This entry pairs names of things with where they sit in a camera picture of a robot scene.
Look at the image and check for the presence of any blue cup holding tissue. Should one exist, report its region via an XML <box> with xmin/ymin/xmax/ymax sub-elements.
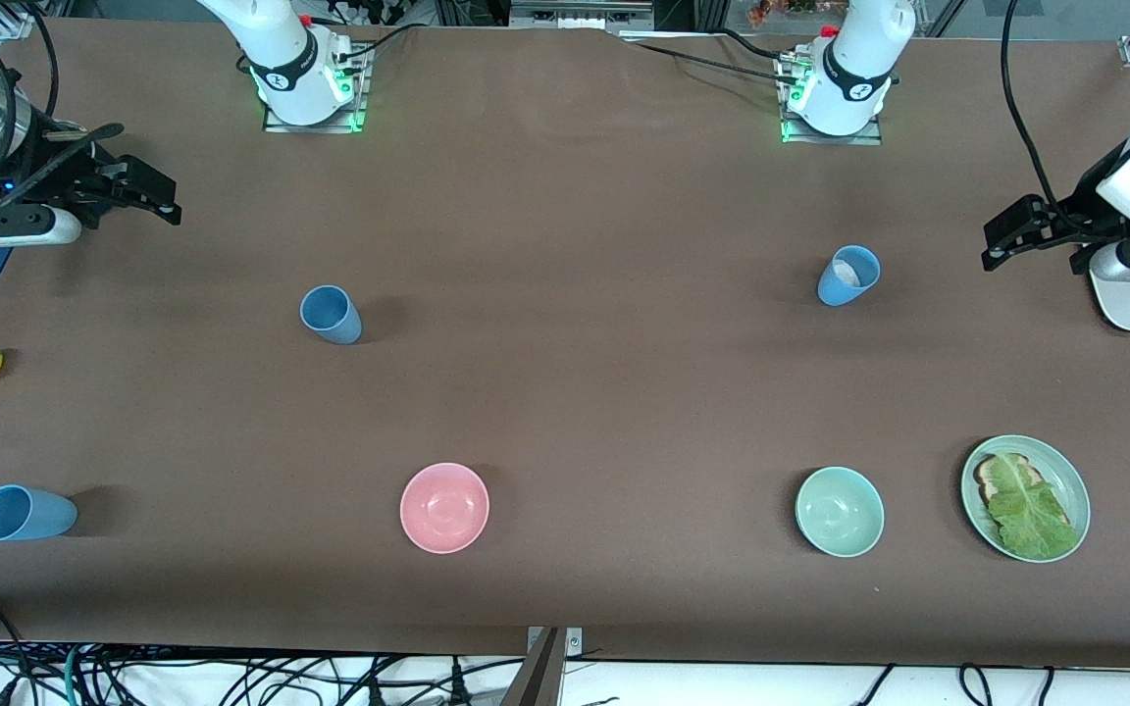
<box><xmin>817</xmin><ymin>245</ymin><xmax>882</xmax><ymax>307</ymax></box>

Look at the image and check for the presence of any toast slice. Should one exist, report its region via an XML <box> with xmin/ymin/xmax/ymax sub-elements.
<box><xmin>974</xmin><ymin>453</ymin><xmax>1068</xmax><ymax>521</ymax></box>

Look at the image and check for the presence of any mint green plate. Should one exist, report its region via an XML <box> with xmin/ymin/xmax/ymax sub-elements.
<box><xmin>960</xmin><ymin>435</ymin><xmax>1092</xmax><ymax>564</ymax></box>

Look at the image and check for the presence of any green lettuce leaf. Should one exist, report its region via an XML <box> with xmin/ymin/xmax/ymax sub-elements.
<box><xmin>987</xmin><ymin>454</ymin><xmax>1081</xmax><ymax>561</ymax></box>

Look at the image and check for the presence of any mint green bowl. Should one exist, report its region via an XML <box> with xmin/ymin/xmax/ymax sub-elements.
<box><xmin>796</xmin><ymin>466</ymin><xmax>886</xmax><ymax>558</ymax></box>

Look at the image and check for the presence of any pink bowl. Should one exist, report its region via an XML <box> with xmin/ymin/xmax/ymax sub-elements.
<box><xmin>399</xmin><ymin>463</ymin><xmax>490</xmax><ymax>555</ymax></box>

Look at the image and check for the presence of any grey power strip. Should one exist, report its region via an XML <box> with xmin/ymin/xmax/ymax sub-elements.
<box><xmin>509</xmin><ymin>0</ymin><xmax>655</xmax><ymax>32</ymax></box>

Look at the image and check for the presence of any dark metal bar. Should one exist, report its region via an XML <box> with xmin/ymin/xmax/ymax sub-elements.
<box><xmin>499</xmin><ymin>628</ymin><xmax>562</xmax><ymax>706</ymax></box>

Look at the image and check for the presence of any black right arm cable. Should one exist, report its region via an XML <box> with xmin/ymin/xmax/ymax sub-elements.
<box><xmin>0</xmin><ymin>0</ymin><xmax>127</xmax><ymax>205</ymax></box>

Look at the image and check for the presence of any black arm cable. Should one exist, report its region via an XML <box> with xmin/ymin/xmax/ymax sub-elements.
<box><xmin>1002</xmin><ymin>0</ymin><xmax>1081</xmax><ymax>228</ymax></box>
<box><xmin>0</xmin><ymin>0</ymin><xmax>127</xmax><ymax>205</ymax></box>

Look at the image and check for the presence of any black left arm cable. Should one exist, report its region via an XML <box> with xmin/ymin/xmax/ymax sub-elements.
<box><xmin>1002</xmin><ymin>0</ymin><xmax>1081</xmax><ymax>228</ymax></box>

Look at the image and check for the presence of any black cable on table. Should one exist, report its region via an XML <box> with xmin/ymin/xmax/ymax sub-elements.
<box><xmin>619</xmin><ymin>27</ymin><xmax>806</xmax><ymax>89</ymax></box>
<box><xmin>337</xmin><ymin>22</ymin><xmax>429</xmax><ymax>65</ymax></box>

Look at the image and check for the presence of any metal table edge bracket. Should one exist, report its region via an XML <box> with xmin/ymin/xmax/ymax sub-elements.
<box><xmin>526</xmin><ymin>627</ymin><xmax>585</xmax><ymax>659</ymax></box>

